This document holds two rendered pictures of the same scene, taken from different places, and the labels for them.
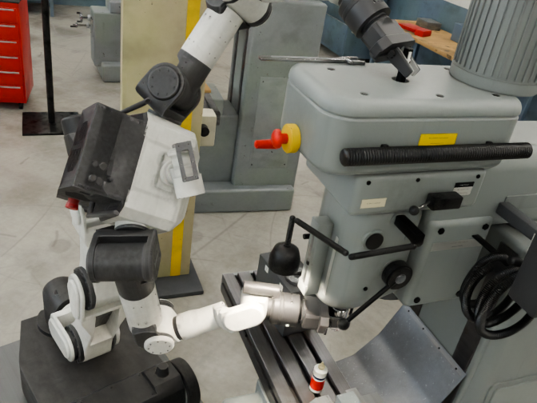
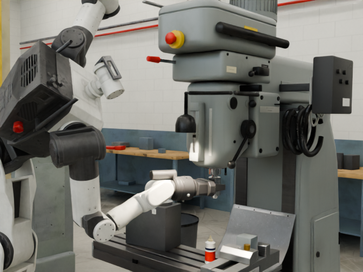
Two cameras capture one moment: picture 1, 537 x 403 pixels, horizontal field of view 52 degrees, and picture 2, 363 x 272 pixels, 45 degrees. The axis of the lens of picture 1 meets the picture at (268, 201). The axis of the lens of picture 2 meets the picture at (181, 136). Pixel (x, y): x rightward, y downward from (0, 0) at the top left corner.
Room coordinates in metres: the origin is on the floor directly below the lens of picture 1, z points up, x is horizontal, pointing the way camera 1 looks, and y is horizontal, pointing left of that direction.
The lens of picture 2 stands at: (-0.32, 0.56, 1.51)
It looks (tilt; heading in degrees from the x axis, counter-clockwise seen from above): 3 degrees down; 336
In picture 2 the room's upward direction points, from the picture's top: 1 degrees clockwise
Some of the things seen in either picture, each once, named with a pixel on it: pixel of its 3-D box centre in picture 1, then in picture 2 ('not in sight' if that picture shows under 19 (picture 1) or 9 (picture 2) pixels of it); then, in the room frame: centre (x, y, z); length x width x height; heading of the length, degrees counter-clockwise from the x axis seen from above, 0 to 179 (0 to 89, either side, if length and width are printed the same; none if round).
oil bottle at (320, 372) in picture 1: (319, 375); (210, 249); (1.18, -0.23, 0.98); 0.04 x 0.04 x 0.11
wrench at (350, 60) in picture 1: (312, 59); (167, 7); (1.19, -0.04, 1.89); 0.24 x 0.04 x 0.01; 116
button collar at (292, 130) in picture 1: (290, 138); (175, 39); (1.06, -0.02, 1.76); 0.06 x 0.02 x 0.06; 25
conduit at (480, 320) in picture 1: (491, 287); (295, 129); (1.09, -0.56, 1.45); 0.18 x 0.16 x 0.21; 115
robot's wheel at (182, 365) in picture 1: (181, 384); not in sight; (1.49, 0.22, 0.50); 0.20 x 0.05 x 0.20; 43
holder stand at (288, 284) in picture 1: (286, 289); (153, 222); (1.50, -0.11, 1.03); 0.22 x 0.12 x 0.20; 32
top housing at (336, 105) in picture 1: (396, 114); (219, 34); (1.17, -0.25, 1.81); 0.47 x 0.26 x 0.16; 115
